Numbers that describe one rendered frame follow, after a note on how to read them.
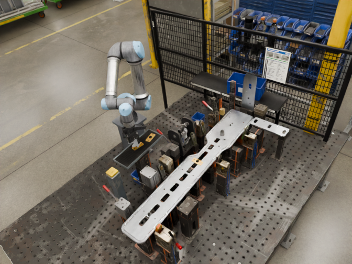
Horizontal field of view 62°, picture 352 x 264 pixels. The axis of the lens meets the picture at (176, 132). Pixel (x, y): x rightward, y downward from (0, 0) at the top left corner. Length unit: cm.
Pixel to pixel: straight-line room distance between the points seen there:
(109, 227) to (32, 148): 230
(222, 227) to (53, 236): 122
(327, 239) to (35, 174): 322
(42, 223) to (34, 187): 133
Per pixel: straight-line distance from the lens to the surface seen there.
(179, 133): 210
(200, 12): 412
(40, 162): 407
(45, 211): 258
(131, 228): 189
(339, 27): 239
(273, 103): 264
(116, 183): 201
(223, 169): 208
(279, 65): 261
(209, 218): 222
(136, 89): 220
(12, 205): 378
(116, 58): 208
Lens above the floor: 261
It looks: 42 degrees down
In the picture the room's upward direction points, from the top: 7 degrees counter-clockwise
